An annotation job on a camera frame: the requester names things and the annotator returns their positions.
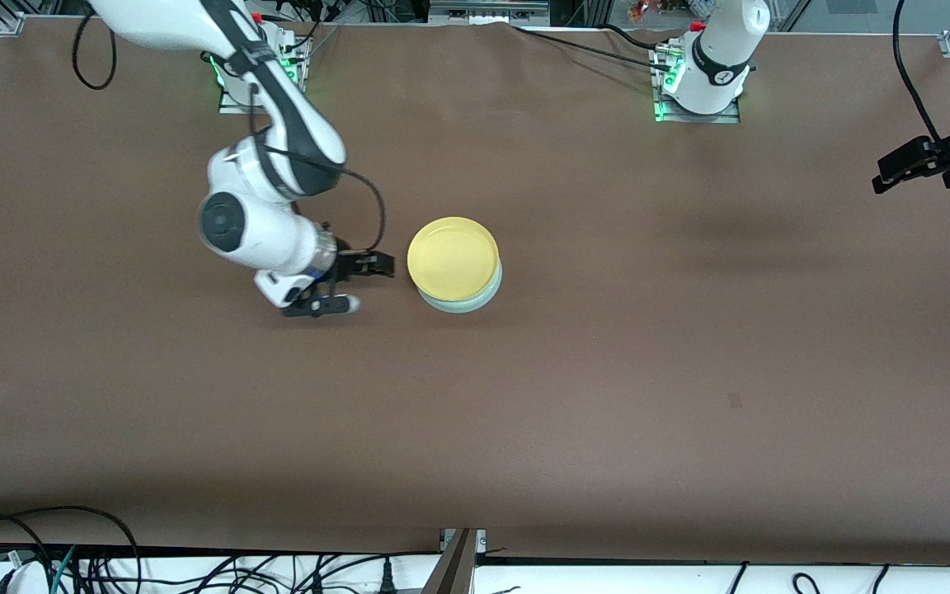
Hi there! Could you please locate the yellow plate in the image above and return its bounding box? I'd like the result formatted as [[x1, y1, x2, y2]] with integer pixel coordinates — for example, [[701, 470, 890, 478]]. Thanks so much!
[[407, 217, 500, 302]]

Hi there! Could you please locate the pale green plate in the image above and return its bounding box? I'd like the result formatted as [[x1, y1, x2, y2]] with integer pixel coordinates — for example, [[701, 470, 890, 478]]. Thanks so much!
[[416, 260, 504, 315]]

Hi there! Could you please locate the brown table cover sheet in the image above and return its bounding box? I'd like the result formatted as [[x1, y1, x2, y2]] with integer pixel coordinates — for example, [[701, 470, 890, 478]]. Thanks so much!
[[0, 16, 950, 555]]

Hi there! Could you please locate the aluminium profile beam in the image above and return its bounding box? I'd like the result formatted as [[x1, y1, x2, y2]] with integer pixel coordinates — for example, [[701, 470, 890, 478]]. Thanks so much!
[[421, 528, 480, 594]]

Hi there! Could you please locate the white side table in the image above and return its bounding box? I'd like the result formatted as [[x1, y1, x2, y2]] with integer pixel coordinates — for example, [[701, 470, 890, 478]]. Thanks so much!
[[0, 551, 950, 594]]

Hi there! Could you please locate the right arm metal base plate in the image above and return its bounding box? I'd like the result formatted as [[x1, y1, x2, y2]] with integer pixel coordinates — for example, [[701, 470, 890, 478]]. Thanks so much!
[[218, 37, 313, 115]]

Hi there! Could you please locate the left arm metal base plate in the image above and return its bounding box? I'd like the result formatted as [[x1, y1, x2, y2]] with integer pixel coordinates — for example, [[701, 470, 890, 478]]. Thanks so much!
[[650, 41, 741, 125]]

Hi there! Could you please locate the grey metal rail bracket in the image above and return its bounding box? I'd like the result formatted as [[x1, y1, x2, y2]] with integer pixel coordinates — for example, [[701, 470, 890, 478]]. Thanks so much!
[[428, 0, 550, 26]]

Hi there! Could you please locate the long black base cable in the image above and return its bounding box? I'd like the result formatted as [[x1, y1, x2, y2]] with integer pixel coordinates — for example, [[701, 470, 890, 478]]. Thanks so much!
[[512, 23, 674, 73]]

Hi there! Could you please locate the black looping floor cable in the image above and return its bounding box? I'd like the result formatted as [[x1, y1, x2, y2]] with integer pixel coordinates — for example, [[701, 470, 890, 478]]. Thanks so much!
[[0, 506, 142, 594]]

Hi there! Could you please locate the green cable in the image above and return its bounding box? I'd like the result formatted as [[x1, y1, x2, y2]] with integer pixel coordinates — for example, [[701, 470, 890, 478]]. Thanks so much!
[[50, 544, 78, 594]]

